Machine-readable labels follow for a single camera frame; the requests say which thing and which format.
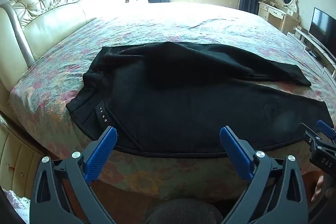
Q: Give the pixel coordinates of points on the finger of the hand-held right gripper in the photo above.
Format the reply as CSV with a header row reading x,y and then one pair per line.
x,y
325,128
311,136

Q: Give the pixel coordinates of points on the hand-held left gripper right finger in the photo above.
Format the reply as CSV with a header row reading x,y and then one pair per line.
x,y
233,146

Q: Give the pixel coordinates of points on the cream tufted leather headboard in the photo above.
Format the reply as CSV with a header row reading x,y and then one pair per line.
x,y
52,16

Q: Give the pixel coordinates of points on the black pants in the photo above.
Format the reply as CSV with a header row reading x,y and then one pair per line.
x,y
170,98

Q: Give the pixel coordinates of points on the cream dressing table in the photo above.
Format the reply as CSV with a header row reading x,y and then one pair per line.
x,y
275,15

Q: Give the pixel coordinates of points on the cream bedside cabinet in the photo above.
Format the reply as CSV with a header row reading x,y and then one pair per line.
x,y
18,155

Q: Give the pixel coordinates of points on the white patterned cloth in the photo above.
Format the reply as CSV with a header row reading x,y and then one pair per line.
x,y
17,203

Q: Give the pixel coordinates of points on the black flat television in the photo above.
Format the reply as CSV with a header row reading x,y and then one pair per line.
x,y
324,27

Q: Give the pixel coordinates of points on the person's right hand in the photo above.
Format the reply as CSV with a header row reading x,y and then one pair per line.
x,y
319,187

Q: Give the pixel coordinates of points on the white television stand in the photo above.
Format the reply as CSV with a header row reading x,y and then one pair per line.
x,y
304,40

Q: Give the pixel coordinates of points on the floral bedspread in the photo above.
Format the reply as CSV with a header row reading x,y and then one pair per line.
x,y
183,19

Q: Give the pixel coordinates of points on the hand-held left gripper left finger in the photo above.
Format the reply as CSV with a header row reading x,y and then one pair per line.
x,y
103,146

